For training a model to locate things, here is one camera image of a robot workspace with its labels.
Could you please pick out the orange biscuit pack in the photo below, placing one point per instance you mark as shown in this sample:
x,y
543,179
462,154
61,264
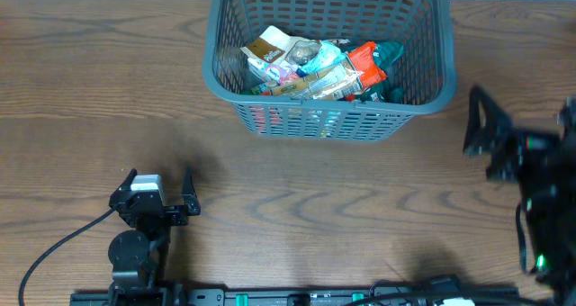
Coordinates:
x,y
352,75

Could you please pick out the green Nescafe coffee bag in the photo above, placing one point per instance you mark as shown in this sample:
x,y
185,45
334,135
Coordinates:
x,y
388,91

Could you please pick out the Kleenex tissue multipack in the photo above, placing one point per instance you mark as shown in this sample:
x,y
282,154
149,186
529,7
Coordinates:
x,y
281,74

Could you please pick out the beige paper pouch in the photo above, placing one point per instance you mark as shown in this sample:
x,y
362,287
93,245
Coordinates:
x,y
276,47

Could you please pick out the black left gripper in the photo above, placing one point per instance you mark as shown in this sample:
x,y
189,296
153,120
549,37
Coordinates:
x,y
192,205

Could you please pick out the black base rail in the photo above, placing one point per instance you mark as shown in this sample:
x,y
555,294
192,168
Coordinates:
x,y
219,297

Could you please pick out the grey plastic basket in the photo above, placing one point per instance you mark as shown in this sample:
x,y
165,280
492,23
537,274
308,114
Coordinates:
x,y
425,71

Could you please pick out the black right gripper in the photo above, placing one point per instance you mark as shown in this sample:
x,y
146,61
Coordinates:
x,y
508,150

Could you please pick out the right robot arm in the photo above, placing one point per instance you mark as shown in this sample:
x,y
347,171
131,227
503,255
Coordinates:
x,y
550,221

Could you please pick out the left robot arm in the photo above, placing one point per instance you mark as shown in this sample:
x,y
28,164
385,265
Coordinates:
x,y
139,255

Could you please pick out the light green small packet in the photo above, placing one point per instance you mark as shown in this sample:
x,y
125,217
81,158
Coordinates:
x,y
328,55

